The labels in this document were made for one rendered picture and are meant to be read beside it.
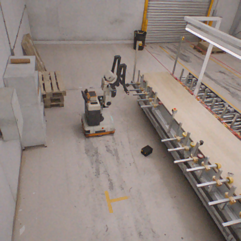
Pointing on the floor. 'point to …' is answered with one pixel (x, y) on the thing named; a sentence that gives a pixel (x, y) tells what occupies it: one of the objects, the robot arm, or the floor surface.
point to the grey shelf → (28, 100)
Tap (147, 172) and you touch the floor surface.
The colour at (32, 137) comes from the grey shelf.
